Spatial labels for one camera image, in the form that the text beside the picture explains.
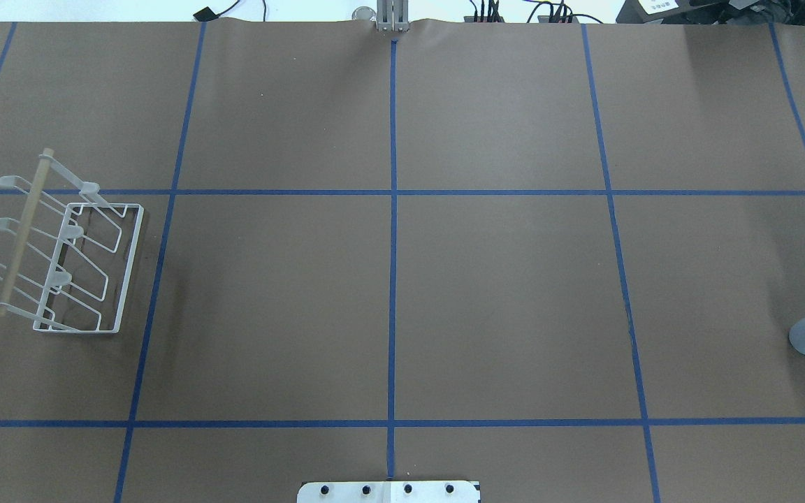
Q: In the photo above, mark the aluminium camera mount post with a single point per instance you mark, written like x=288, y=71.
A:
x=392, y=16

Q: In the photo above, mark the black equipment on table edge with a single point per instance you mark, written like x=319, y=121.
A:
x=739, y=13

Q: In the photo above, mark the white metal mounting plate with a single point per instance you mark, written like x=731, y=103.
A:
x=390, y=491

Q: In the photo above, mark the white wire cup holder rack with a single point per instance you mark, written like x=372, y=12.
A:
x=72, y=252

